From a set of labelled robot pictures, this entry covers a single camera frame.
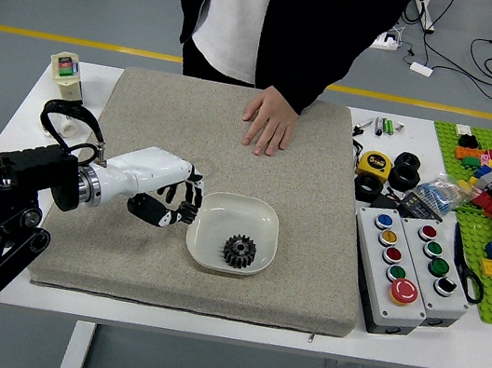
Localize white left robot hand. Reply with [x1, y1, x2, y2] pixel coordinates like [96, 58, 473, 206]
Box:
[88, 137, 211, 235]

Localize person's left hand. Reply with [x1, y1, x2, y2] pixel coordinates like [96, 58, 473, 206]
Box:
[235, 81, 304, 162]

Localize white square dish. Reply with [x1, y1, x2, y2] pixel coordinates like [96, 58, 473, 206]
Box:
[179, 186, 285, 282]

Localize big black gear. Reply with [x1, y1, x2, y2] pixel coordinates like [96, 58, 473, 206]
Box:
[220, 231, 260, 271]

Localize grey five-button control box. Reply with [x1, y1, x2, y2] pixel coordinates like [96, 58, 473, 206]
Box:
[337, 205, 443, 343]

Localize grey four-button control box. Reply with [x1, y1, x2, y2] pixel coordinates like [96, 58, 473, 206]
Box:
[383, 213, 484, 334]

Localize grey-brown mat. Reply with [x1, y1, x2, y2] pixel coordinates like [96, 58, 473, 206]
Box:
[25, 53, 394, 340]

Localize white pipe tee fitting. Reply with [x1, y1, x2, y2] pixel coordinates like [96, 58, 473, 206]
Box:
[39, 110, 83, 139]

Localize silver black clip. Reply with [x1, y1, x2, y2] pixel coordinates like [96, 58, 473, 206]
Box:
[352, 116, 376, 138]

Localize yellow tape measure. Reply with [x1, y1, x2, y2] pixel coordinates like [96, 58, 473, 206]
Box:
[353, 147, 394, 182]

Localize person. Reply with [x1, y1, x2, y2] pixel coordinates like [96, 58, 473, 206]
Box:
[161, 0, 415, 132]

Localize black rubber tire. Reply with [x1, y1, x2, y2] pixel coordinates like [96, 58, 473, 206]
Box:
[386, 163, 423, 194]
[392, 150, 424, 174]
[352, 171, 388, 205]

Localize white power strip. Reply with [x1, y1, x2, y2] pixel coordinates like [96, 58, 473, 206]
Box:
[370, 27, 403, 54]

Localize white power adapter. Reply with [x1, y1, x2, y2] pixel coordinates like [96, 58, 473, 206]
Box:
[408, 60, 435, 78]

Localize black display module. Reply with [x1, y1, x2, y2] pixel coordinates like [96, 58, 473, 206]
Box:
[399, 191, 447, 224]

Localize clear bag of blue parts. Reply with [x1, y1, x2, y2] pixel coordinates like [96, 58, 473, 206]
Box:
[404, 168, 484, 222]

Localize white desk leg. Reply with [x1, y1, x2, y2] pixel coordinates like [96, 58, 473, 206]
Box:
[407, 0, 441, 35]

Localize orange building brick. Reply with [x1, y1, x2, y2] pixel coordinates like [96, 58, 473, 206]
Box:
[454, 145, 482, 163]

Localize white table leg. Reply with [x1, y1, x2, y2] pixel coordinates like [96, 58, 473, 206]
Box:
[57, 318, 97, 368]

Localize green building baseplate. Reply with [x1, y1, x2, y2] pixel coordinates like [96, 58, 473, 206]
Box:
[403, 118, 492, 325]

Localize big red building brick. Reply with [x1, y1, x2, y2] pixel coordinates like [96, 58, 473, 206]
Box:
[470, 188, 492, 220]

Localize black scissors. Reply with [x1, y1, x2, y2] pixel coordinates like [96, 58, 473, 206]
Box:
[442, 222, 492, 307]

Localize thin black cord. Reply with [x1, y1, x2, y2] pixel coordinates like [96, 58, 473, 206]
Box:
[347, 137, 364, 166]

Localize cream switch box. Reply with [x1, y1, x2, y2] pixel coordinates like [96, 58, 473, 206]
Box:
[44, 48, 92, 106]

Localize black power strip cable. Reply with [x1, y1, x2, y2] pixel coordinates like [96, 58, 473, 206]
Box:
[394, 0, 443, 69]

